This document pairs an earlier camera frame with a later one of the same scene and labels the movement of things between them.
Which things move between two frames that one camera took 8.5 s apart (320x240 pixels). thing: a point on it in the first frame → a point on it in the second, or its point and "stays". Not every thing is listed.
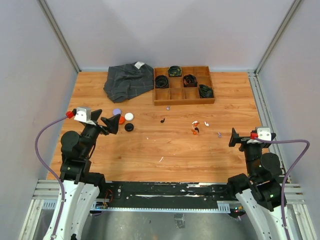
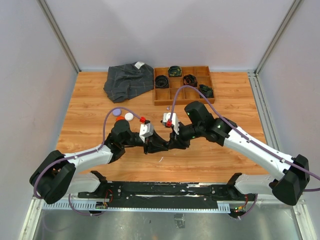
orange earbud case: (122, 120) stays
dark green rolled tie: (205, 91) stays
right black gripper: (235, 137) → (180, 145)
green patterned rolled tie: (175, 71) stays
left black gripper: (112, 123) → (156, 144)
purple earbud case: (116, 111) stays
